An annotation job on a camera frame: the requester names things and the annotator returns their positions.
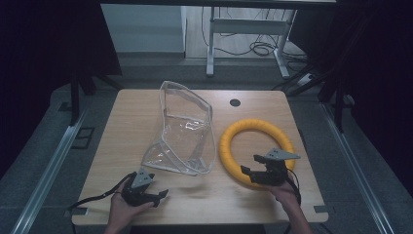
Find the person's left hand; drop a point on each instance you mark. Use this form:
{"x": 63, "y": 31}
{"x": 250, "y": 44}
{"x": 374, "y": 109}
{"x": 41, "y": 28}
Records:
{"x": 120, "y": 211}

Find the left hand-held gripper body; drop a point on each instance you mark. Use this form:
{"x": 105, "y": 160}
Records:
{"x": 142, "y": 179}

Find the white metal desk frame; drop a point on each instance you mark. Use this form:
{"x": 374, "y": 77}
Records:
{"x": 246, "y": 26}

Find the black metal stand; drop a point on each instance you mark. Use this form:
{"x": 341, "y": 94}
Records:
{"x": 339, "y": 107}
{"x": 75, "y": 97}

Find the black round table grommet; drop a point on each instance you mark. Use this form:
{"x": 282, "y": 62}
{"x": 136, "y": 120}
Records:
{"x": 235, "y": 102}

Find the aluminium floor rail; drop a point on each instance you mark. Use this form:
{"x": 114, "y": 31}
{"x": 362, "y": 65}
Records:
{"x": 48, "y": 175}
{"x": 357, "y": 169}

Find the dark curtain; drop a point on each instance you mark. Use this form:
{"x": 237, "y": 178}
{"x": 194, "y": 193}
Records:
{"x": 39, "y": 65}
{"x": 380, "y": 81}

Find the person's right hand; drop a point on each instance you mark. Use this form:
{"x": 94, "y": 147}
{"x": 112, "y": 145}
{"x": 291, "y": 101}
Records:
{"x": 287, "y": 195}

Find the grey table bracket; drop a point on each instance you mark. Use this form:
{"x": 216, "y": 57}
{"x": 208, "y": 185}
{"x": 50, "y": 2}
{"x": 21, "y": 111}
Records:
{"x": 324, "y": 209}

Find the clear plastic bag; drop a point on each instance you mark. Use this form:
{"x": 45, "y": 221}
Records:
{"x": 181, "y": 136}

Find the white power strip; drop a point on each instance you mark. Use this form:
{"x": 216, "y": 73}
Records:
{"x": 306, "y": 79}

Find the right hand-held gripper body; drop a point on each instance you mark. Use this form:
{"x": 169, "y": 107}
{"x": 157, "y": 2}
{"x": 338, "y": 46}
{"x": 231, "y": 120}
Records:
{"x": 276, "y": 172}

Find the black floor plate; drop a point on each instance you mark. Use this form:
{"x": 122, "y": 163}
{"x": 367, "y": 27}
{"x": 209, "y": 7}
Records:
{"x": 83, "y": 138}

